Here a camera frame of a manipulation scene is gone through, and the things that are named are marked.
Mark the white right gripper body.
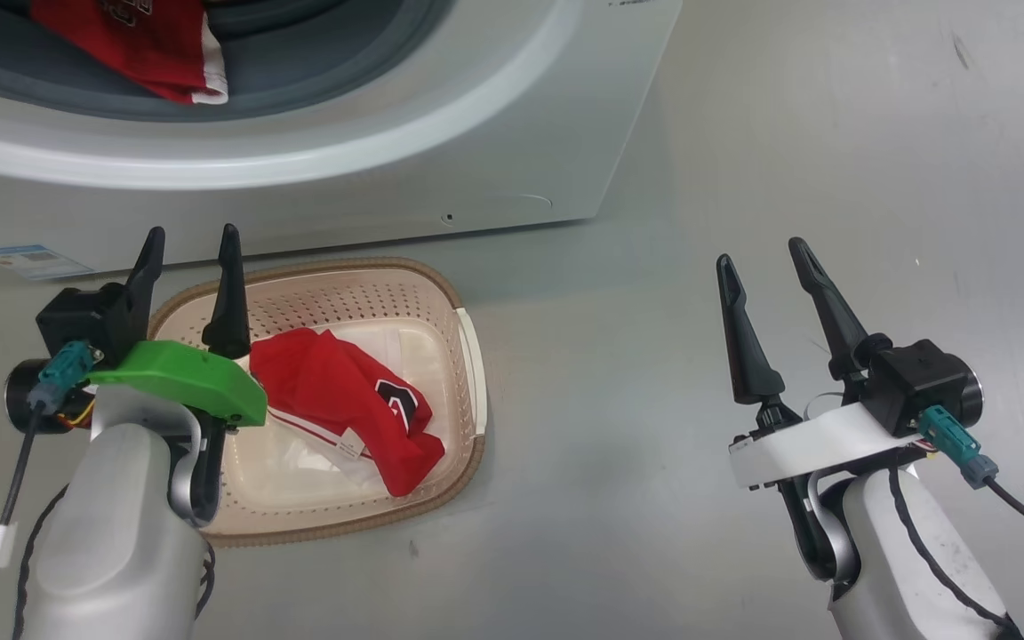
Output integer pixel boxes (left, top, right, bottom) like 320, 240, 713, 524
728, 402, 932, 491

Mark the cream perforated laundry basket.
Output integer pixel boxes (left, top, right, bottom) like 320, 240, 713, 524
148, 257, 488, 548

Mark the blue energy label sticker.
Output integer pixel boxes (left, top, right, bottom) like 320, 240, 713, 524
0, 244, 95, 283

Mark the red jersey with black logo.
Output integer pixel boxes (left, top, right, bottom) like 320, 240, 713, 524
250, 327, 446, 498

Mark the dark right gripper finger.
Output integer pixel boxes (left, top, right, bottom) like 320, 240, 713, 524
788, 236, 893, 383
716, 253, 787, 407

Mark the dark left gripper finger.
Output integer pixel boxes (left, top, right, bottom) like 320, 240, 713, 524
124, 226, 167, 356
201, 223, 253, 360

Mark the red Bulls shorts white stripe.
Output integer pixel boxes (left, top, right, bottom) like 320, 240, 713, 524
30, 0, 230, 106

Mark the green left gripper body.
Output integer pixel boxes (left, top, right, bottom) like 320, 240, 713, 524
87, 340, 269, 428

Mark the white front-load washing machine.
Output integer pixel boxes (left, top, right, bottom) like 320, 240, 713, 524
0, 0, 684, 282

